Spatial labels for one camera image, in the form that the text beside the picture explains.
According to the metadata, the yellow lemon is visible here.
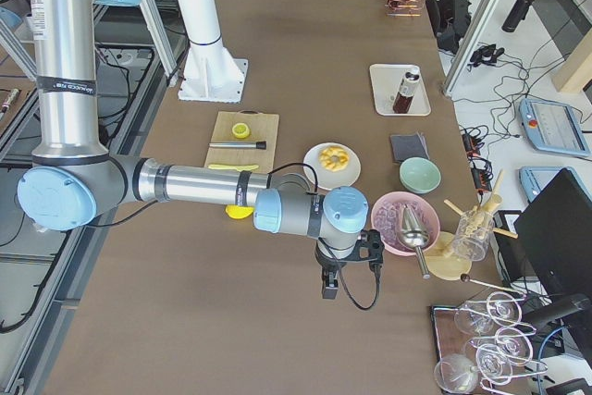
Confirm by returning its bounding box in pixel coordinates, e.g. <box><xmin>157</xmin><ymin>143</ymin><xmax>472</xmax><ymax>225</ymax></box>
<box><xmin>225</xmin><ymin>204</ymin><xmax>254</xmax><ymax>220</ymax></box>

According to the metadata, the aluminium frame post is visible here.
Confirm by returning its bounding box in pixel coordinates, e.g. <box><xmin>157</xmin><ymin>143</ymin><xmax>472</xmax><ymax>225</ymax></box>
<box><xmin>442</xmin><ymin>0</ymin><xmax>500</xmax><ymax>97</ymax></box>

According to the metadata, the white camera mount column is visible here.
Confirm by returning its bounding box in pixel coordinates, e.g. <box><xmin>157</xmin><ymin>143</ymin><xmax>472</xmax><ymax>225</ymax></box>
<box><xmin>178</xmin><ymin>0</ymin><xmax>248</xmax><ymax>104</ymax></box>

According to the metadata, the wooden cutting board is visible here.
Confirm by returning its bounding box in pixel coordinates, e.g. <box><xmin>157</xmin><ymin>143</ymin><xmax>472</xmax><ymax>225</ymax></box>
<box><xmin>204</xmin><ymin>111</ymin><xmax>279</xmax><ymax>173</ymax></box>

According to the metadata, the clear glass mug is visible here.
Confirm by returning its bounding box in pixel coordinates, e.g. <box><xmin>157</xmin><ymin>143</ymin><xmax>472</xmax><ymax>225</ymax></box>
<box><xmin>451</xmin><ymin>210</ymin><xmax>493</xmax><ymax>262</ymax></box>

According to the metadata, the cream rectangular tray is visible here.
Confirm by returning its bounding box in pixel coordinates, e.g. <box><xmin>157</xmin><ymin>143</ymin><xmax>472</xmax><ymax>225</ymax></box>
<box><xmin>369</xmin><ymin>64</ymin><xmax>431</xmax><ymax>117</ymax></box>

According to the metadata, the wine glass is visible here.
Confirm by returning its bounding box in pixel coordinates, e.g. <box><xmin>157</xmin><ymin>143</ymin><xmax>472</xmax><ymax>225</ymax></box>
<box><xmin>475</xmin><ymin>344</ymin><xmax>513</xmax><ymax>385</ymax></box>
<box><xmin>462</xmin><ymin>327</ymin><xmax>534</xmax><ymax>366</ymax></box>
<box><xmin>454</xmin><ymin>291</ymin><xmax>522</xmax><ymax>336</ymax></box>
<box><xmin>433</xmin><ymin>353</ymin><xmax>479</xmax><ymax>394</ymax></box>

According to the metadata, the black monitor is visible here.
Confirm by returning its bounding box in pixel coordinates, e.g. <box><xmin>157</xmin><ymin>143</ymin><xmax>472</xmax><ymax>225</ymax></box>
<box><xmin>515</xmin><ymin>168</ymin><xmax>591</xmax><ymax>296</ymax></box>

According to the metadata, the braided donut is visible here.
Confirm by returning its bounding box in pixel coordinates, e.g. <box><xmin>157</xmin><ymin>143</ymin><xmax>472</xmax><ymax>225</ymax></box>
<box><xmin>318</xmin><ymin>145</ymin><xmax>350</xmax><ymax>172</ymax></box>

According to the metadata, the dark tea bottle on tray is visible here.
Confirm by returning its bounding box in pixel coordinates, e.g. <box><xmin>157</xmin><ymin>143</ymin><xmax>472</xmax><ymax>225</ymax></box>
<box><xmin>392</xmin><ymin>66</ymin><xmax>420</xmax><ymax>114</ymax></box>

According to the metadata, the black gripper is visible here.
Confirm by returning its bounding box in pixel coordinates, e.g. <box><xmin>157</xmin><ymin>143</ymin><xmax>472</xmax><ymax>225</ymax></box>
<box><xmin>314</xmin><ymin>229</ymin><xmax>384</xmax><ymax>300</ymax></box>

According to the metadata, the wooden mug tree stand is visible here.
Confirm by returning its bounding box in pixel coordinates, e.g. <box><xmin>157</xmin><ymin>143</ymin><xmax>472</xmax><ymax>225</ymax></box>
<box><xmin>425</xmin><ymin>169</ymin><xmax>518</xmax><ymax>280</ymax></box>

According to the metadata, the green bowl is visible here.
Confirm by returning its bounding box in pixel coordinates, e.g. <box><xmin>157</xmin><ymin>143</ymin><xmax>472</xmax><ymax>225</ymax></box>
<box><xmin>400</xmin><ymin>157</ymin><xmax>441</xmax><ymax>194</ymax></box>

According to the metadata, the white round plate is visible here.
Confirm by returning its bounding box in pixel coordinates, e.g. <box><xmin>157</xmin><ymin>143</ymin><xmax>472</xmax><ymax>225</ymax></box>
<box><xmin>302</xmin><ymin>142</ymin><xmax>361</xmax><ymax>191</ymax></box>

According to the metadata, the pink bowl with ice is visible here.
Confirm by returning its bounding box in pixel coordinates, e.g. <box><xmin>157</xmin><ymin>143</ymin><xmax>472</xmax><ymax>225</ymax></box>
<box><xmin>371</xmin><ymin>191</ymin><xmax>440</xmax><ymax>256</ymax></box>

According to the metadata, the blue teach pendant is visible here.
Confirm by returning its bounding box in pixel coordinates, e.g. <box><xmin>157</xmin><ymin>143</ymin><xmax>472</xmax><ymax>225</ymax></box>
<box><xmin>519</xmin><ymin>97</ymin><xmax>591</xmax><ymax>156</ymax></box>
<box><xmin>518</xmin><ymin>167</ymin><xmax>562</xmax><ymax>203</ymax></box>

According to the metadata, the grey folded cloth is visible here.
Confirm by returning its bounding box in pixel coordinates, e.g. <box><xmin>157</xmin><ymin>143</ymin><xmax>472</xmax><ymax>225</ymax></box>
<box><xmin>389</xmin><ymin>132</ymin><xmax>429</xmax><ymax>163</ymax></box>

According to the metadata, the metal scoop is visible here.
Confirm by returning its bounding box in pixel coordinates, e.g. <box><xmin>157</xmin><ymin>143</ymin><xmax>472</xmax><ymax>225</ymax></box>
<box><xmin>397</xmin><ymin>204</ymin><xmax>431</xmax><ymax>279</ymax></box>

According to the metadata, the black thermos bottle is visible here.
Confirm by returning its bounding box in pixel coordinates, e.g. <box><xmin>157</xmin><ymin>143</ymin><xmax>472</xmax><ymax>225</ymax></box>
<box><xmin>501</xmin><ymin>0</ymin><xmax>534</xmax><ymax>32</ymax></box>

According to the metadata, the yellow plastic knife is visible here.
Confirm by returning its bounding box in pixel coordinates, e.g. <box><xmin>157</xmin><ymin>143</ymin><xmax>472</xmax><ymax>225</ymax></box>
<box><xmin>207</xmin><ymin>164</ymin><xmax>259</xmax><ymax>172</ymax></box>

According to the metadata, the half lemon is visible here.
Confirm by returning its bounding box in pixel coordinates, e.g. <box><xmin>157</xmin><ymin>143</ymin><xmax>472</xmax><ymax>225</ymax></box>
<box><xmin>231</xmin><ymin>122</ymin><xmax>251</xmax><ymax>140</ymax></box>

